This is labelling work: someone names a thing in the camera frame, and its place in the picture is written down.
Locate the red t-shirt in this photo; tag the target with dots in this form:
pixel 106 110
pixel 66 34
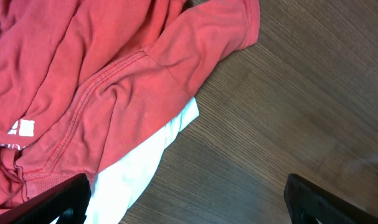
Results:
pixel 82 83

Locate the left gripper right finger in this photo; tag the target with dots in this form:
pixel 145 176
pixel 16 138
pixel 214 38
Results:
pixel 308 203

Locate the white t-shirt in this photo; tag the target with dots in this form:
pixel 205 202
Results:
pixel 119 186

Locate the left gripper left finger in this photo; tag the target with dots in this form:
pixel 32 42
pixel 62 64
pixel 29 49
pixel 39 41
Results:
pixel 64 203

